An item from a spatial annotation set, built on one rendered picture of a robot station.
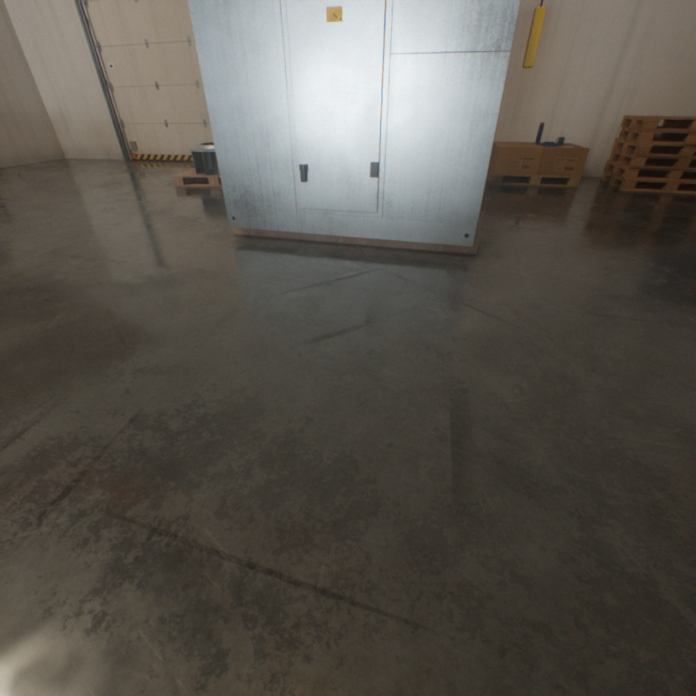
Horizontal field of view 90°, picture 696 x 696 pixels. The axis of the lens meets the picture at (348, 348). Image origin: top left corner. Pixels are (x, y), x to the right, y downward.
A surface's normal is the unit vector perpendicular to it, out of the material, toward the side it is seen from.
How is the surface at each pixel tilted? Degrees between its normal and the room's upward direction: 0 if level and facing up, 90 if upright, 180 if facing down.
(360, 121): 90
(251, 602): 0
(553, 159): 90
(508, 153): 90
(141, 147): 90
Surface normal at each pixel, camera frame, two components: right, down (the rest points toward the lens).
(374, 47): -0.26, 0.56
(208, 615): 0.00, -0.82
